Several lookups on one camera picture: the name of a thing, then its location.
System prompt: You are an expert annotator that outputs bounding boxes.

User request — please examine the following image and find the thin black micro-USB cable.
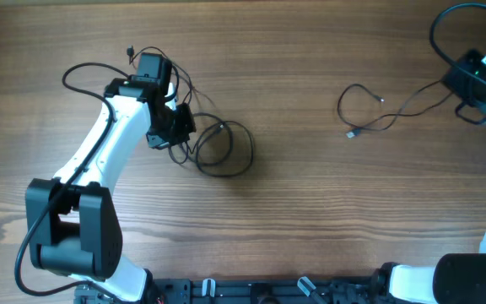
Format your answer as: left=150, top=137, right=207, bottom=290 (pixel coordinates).
left=126, top=45, right=219, bottom=166

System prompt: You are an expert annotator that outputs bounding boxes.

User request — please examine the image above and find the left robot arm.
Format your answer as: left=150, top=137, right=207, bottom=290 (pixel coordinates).
left=13, top=47, right=196, bottom=303

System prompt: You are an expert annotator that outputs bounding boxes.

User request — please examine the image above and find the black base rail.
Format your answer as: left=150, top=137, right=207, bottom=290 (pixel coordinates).
left=139, top=277, right=399, bottom=304

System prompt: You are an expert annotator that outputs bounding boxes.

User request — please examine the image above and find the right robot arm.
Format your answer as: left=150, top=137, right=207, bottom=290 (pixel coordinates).
left=383, top=8, right=486, bottom=303

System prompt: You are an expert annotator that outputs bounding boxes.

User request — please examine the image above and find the left camera cable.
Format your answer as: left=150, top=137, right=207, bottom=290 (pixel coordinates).
left=13, top=62, right=130, bottom=297

